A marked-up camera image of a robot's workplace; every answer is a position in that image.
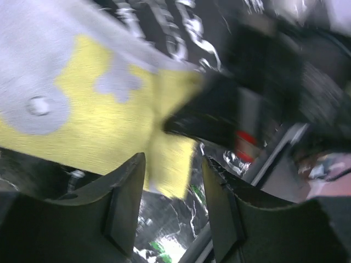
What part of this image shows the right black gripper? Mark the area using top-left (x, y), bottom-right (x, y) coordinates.
top-left (163, 16), bottom-right (350, 150)

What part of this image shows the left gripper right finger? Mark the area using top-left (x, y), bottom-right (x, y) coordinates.
top-left (202, 157), bottom-right (350, 262)

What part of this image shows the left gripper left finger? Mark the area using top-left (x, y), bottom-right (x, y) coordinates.
top-left (1, 153), bottom-right (146, 262)

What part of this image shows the grey yellow frog towel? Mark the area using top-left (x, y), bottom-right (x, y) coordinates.
top-left (1, 1), bottom-right (201, 199)

